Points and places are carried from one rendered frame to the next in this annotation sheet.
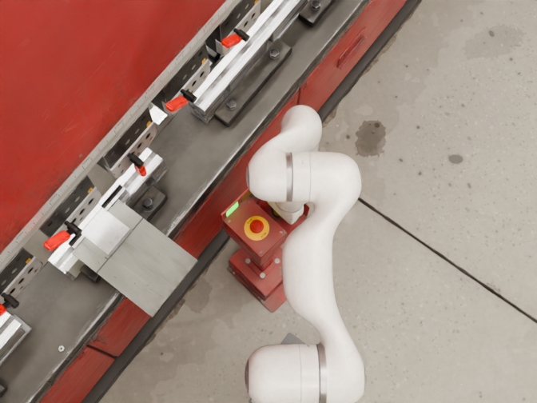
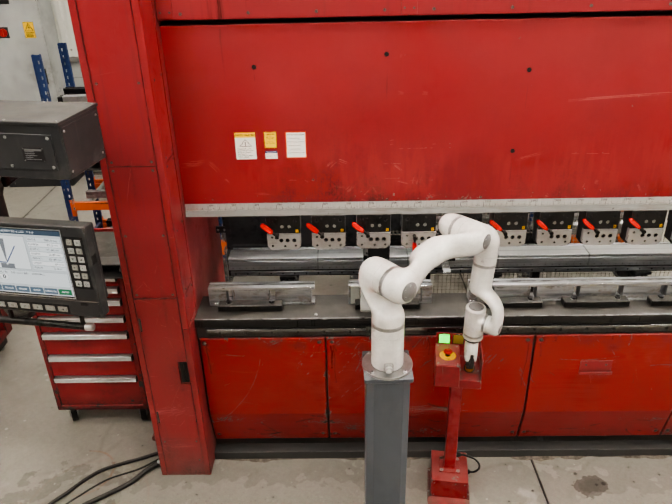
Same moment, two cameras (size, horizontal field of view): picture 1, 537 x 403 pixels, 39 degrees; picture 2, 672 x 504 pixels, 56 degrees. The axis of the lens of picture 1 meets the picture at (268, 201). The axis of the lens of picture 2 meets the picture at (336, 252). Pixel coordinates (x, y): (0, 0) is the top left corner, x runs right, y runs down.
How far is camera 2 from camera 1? 2.00 m
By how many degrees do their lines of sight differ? 55
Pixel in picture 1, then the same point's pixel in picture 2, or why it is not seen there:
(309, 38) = (557, 309)
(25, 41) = (401, 92)
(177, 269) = not seen: hidden behind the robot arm
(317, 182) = (465, 225)
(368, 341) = not seen: outside the picture
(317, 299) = (420, 251)
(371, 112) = (606, 475)
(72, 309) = (335, 309)
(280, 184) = (450, 219)
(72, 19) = (422, 105)
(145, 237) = not seen: hidden behind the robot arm
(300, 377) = (383, 264)
